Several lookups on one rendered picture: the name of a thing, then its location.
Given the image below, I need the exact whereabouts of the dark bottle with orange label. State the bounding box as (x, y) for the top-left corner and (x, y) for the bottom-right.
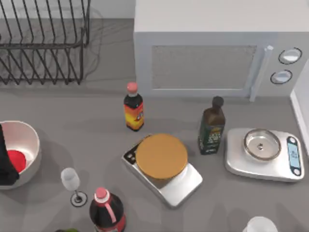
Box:
(123, 82), (145, 132)

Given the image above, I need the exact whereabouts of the silver scale with brown plate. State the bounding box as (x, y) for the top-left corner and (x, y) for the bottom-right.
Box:
(121, 133), (203, 208)

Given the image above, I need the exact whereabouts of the dark green oil bottle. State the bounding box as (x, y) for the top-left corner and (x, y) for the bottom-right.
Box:
(197, 96), (226, 156)

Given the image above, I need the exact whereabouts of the pale microwave oven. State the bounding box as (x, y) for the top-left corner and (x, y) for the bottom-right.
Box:
(133, 0), (309, 102)

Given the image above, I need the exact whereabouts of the clear wine glass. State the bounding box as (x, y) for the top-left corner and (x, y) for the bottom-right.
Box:
(60, 167), (88, 207)

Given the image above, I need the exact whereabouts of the dark soda bottle red label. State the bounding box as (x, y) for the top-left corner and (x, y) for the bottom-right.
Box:
(89, 187), (126, 232)

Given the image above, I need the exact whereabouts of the silver scale with steel bowl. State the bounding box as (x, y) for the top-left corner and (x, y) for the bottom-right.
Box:
(224, 128), (305, 183)

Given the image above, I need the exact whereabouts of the white bowl with red inside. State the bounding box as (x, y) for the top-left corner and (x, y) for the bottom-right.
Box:
(0, 120), (42, 190)

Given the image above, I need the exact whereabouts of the small microwave knob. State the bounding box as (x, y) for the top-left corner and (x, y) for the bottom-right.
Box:
(270, 69), (294, 85)

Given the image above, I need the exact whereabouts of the large microwave knob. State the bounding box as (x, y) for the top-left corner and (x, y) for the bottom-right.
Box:
(278, 47), (303, 65)

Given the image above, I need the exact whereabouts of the white cup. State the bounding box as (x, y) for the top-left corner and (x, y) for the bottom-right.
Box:
(241, 216), (280, 232)

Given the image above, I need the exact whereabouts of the microwave door handle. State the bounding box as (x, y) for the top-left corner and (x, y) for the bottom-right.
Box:
(249, 44), (274, 102)

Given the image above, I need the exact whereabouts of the black wire dish rack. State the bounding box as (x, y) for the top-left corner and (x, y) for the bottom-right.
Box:
(0, 0), (91, 86)

